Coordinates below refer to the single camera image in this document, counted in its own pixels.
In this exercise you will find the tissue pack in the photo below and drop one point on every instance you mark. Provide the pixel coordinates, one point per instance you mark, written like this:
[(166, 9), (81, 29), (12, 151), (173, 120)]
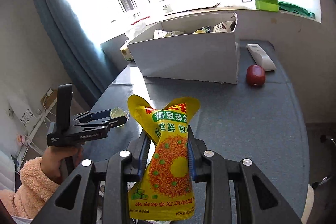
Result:
[(133, 34)]

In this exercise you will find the red apple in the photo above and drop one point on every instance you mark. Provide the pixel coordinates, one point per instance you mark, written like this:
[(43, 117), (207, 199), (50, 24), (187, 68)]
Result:
[(255, 76)]

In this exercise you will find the white red snack bag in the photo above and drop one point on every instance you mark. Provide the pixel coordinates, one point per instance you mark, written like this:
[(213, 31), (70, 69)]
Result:
[(227, 26)]

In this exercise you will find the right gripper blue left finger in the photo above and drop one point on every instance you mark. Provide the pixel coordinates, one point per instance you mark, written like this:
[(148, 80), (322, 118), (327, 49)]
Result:
[(139, 149)]

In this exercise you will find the white remote control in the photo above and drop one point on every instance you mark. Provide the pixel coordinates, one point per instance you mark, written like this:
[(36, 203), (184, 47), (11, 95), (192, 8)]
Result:
[(260, 57)]

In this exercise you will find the yellow spicy snack pouch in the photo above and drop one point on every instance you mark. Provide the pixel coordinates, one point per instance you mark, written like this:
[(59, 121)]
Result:
[(165, 192)]

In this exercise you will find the white cardboard storage box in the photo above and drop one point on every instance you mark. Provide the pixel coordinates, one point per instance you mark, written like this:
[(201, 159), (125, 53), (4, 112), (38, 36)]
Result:
[(211, 57)]

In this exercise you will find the green tape roll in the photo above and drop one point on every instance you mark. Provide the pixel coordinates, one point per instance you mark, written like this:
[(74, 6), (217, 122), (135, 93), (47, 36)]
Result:
[(267, 5)]

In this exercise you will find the green white snack bag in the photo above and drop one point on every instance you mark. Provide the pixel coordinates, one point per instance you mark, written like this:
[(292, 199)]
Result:
[(163, 34)]

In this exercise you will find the green yellow snack bag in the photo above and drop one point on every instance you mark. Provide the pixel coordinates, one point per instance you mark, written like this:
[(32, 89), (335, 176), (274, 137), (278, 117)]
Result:
[(205, 29)]

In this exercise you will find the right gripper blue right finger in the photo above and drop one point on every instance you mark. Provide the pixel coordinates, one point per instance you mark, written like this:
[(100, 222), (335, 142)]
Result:
[(199, 170)]

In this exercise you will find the green plastic bag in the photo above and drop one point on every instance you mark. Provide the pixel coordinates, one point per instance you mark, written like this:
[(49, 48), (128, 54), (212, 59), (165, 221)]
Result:
[(289, 7)]

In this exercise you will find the blue curtain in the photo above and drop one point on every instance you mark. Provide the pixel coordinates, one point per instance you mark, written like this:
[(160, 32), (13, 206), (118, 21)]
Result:
[(85, 63)]

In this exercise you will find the pink fleece sleeve forearm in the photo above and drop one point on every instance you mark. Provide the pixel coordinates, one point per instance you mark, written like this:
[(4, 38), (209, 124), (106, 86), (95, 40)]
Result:
[(35, 190)]

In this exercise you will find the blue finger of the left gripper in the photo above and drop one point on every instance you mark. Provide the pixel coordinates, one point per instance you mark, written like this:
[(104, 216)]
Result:
[(97, 115), (114, 122)]

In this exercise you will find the flat grey cardboard sheet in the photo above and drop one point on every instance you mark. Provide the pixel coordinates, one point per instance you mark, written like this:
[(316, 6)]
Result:
[(184, 7)]

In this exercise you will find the clear jelly cup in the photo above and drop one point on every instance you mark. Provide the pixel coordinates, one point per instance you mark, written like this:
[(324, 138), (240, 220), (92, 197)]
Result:
[(118, 112)]

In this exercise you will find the person's left hand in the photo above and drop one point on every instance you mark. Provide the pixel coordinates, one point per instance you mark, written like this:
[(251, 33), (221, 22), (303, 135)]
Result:
[(52, 160)]

